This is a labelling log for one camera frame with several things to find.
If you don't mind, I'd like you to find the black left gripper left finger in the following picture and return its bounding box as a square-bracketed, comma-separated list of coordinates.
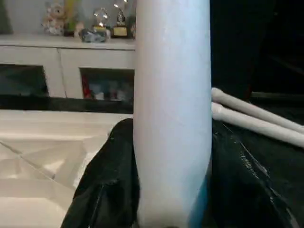
[61, 119, 139, 228]

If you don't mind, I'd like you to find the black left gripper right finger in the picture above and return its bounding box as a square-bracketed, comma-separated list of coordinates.
[204, 121, 304, 228]

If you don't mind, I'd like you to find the white plastic table leg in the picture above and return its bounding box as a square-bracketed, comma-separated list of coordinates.
[211, 103, 304, 149]
[211, 87, 304, 134]
[133, 0, 212, 228]

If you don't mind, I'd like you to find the white plastic table top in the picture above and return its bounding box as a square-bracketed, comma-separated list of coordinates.
[0, 110, 134, 228]

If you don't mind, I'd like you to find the black work mat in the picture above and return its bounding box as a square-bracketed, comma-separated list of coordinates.
[0, 95, 304, 228]

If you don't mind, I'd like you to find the red bottle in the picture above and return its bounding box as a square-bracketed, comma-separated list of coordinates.
[82, 81, 92, 99]

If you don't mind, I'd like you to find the white glass door cabinet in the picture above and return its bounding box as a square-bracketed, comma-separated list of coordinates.
[0, 33, 136, 114]

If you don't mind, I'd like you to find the grey metallic ornament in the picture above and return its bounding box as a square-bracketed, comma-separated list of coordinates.
[78, 28, 109, 43]

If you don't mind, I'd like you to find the small white figurine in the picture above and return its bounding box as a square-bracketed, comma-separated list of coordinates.
[42, 4, 68, 37]

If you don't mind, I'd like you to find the yellow green toy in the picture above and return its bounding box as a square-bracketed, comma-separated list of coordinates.
[64, 0, 79, 36]

